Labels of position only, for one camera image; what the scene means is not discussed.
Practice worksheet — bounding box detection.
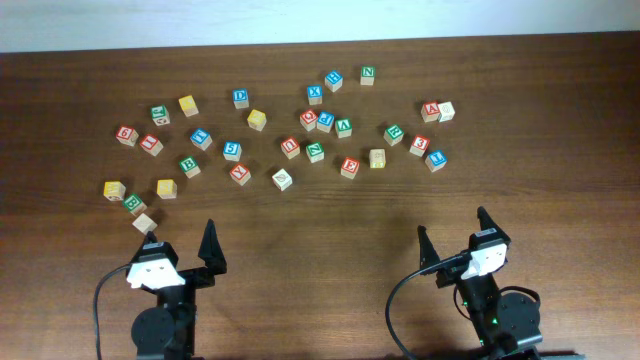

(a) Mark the green R block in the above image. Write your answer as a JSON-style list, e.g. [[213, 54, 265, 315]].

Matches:
[[383, 124, 404, 146]]

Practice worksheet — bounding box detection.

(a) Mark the green J block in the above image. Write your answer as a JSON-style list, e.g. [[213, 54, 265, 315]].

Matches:
[[150, 105, 170, 126]]

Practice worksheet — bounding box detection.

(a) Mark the plain wooden block left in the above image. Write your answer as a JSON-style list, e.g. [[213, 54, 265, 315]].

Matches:
[[132, 213, 157, 235]]

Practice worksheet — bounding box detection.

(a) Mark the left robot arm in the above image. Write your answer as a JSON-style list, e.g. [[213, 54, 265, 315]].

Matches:
[[126, 220, 227, 360]]

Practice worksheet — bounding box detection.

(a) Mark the red E block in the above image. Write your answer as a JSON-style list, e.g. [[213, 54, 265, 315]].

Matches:
[[340, 157, 360, 179]]

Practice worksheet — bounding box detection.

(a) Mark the blue 5 block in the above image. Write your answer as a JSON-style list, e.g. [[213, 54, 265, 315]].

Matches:
[[223, 141, 242, 162]]

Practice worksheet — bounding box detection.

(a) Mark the green E block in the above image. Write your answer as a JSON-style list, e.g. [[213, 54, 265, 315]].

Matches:
[[123, 194, 148, 217]]

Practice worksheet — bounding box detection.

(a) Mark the right black cable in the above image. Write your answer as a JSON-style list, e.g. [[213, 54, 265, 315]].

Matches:
[[384, 252, 474, 360]]

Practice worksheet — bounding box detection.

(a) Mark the black cable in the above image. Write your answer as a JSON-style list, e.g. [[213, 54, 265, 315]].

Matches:
[[384, 252, 474, 360], [92, 263, 132, 360]]

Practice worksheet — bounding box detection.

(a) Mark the plain leaf picture block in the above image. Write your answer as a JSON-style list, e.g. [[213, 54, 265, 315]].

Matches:
[[272, 169, 293, 191]]

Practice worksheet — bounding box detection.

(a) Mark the blue L block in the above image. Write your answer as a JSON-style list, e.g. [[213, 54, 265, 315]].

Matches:
[[425, 151, 447, 172]]

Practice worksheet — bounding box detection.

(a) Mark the red 3 block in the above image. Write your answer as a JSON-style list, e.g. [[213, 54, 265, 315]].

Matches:
[[409, 135, 430, 157]]

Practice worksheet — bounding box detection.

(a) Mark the green V block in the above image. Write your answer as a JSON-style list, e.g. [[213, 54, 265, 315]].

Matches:
[[335, 118, 353, 138]]

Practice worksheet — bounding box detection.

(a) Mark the red A block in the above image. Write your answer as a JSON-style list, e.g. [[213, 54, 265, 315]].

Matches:
[[421, 101, 441, 123]]

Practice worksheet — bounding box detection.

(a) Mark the blue D block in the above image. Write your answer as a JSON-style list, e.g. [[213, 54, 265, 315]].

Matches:
[[232, 88, 249, 109]]

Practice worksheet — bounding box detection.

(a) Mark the red 6 block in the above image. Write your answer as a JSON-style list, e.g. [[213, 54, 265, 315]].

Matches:
[[116, 126, 139, 147]]

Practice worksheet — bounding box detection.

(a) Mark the green N block top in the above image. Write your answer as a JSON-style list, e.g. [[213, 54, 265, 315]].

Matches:
[[360, 66, 376, 86]]

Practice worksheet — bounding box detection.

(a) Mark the red U block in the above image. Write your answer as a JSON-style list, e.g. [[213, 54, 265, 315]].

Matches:
[[280, 137, 300, 160]]

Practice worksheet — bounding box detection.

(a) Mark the blue P block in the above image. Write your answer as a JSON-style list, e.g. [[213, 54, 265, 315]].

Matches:
[[316, 111, 335, 133]]

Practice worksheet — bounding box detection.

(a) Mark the yellow W block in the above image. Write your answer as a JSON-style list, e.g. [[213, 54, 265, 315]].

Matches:
[[103, 181, 126, 201]]

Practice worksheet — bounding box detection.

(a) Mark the red 1 block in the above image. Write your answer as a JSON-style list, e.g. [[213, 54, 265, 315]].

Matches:
[[140, 134, 164, 156]]

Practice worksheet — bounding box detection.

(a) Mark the blue T block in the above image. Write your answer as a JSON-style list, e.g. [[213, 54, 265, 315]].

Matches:
[[190, 128, 212, 151]]

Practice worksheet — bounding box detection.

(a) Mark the green Z block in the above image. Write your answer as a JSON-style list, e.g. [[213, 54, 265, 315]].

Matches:
[[305, 142, 325, 163]]

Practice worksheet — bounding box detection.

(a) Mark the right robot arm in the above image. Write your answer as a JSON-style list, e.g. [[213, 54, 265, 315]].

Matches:
[[417, 207, 543, 359]]

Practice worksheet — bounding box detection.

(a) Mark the yellow block upper left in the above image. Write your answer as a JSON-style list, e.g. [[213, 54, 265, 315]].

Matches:
[[179, 95, 199, 117]]

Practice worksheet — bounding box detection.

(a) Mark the left black cable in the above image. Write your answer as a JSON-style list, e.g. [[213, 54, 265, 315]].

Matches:
[[92, 263, 132, 360]]

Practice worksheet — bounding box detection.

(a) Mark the blue H block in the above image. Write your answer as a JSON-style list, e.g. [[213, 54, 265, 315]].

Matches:
[[325, 70, 344, 92]]

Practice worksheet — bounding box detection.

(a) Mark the blue X block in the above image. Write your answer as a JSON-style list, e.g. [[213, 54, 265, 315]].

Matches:
[[307, 85, 323, 106]]

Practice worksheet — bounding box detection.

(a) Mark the red Y block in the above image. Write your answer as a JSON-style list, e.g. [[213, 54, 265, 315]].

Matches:
[[229, 163, 251, 186]]

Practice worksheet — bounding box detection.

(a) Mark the red Q block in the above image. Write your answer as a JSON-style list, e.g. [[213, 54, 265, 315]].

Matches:
[[299, 109, 318, 132]]

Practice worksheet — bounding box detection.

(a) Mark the yellow picture block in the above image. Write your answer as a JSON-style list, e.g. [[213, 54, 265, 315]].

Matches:
[[369, 149, 386, 169]]

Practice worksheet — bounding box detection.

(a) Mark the plain white block right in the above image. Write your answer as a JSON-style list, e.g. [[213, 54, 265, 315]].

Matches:
[[438, 102, 455, 122]]

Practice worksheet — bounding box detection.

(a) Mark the green B block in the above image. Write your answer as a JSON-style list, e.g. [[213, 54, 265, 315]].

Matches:
[[179, 156, 201, 178]]

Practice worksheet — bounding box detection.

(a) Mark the yellow S block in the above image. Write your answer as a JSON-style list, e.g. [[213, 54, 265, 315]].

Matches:
[[156, 179, 177, 199], [247, 109, 267, 131]]

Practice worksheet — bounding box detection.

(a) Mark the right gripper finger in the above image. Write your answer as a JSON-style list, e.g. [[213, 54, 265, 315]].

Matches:
[[476, 206, 503, 237], [417, 225, 441, 274]]

